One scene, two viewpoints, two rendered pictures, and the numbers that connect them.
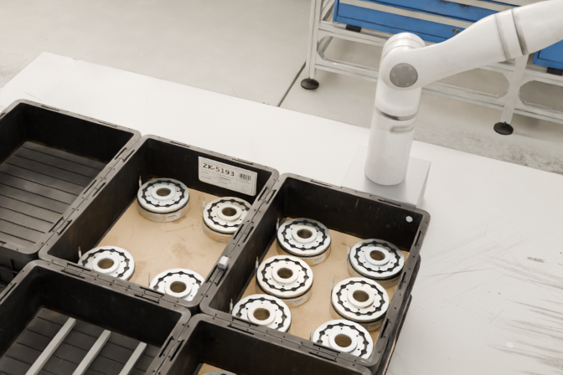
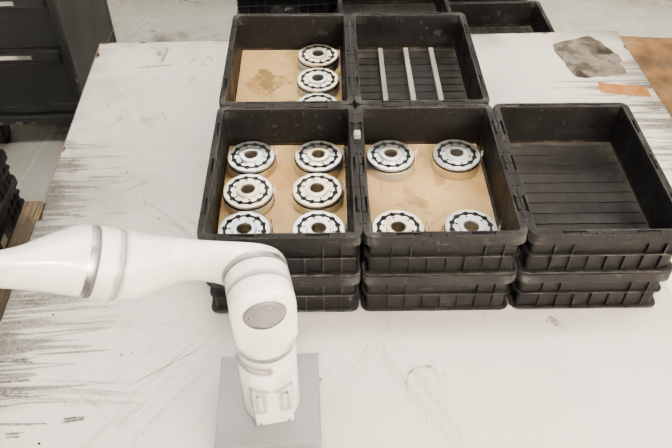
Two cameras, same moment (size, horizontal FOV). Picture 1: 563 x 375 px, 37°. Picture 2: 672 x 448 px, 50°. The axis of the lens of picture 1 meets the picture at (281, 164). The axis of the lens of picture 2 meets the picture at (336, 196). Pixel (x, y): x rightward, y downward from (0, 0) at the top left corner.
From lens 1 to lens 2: 2.15 m
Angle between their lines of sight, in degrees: 97
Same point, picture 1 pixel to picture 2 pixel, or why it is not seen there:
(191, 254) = (408, 202)
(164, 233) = (444, 212)
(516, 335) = (106, 312)
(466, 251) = (159, 399)
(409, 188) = (235, 380)
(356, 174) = (305, 379)
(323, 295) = (281, 203)
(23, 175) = (618, 225)
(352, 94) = not seen: outside the picture
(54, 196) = (567, 215)
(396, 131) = not seen: hidden behind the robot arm
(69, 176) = not seen: hidden behind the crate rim
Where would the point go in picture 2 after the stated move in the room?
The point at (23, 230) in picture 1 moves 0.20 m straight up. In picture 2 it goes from (553, 179) to (575, 103)
